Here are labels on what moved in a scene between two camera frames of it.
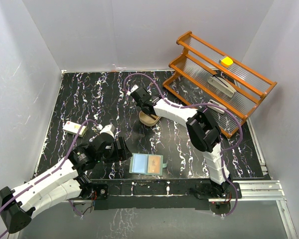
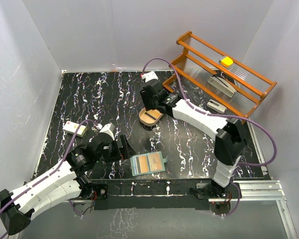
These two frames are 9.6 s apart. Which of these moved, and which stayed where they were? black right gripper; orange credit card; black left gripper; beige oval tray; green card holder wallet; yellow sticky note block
Moved: orange credit card; black right gripper
Stayed: black left gripper; green card holder wallet; beige oval tray; yellow sticky note block
